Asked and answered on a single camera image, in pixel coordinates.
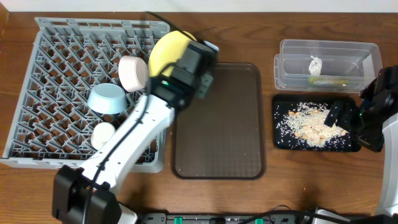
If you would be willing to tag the pink small plate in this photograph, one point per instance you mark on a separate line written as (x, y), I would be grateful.
(133, 73)

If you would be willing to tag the black waste tray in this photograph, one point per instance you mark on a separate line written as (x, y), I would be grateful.
(283, 133)

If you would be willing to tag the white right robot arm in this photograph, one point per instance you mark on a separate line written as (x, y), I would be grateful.
(388, 199)

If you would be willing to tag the grey dish rack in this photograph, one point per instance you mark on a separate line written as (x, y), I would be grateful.
(53, 124)

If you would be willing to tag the brown serving tray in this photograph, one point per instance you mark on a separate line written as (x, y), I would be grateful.
(221, 137)

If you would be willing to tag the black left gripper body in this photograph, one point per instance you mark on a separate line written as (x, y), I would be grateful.
(193, 80)

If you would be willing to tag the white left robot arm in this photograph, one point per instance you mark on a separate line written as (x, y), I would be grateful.
(88, 194)

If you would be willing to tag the white cup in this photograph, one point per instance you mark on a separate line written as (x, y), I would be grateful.
(102, 134)

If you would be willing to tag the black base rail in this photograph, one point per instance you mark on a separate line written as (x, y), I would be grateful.
(280, 214)

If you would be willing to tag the white tissue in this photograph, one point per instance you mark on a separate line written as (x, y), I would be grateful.
(315, 66)

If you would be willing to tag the yellow plate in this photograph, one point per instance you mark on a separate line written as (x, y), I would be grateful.
(168, 49)

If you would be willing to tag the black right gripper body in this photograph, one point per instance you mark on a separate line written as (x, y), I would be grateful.
(370, 135)

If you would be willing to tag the clear plastic bin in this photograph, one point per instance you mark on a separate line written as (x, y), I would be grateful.
(357, 62)

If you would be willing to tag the rice food waste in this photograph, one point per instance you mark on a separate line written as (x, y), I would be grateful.
(308, 124)

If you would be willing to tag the green snack wrapper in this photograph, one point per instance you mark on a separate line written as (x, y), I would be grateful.
(328, 81)

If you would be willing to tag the light blue bowl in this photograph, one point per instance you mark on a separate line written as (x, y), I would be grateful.
(107, 98)

